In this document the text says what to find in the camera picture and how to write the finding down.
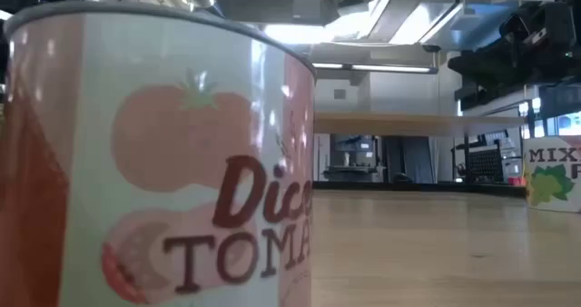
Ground black wire rack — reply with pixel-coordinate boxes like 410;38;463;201
451;133;506;184

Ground silver ventilation duct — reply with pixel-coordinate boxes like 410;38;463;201
330;0;464;47

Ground grey background machine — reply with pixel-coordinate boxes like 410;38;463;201
324;134;387;183

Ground mixed fruit food can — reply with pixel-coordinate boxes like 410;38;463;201
521;135;581;213

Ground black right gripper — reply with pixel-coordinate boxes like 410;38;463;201
447;2;553;89

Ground long fluorescent ceiling light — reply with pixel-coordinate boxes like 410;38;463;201
312;63;439;75

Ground diced tomatoes food can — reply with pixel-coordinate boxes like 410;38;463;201
0;0;318;307

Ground black aluminium table frame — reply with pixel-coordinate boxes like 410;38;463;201
312;181;527;198

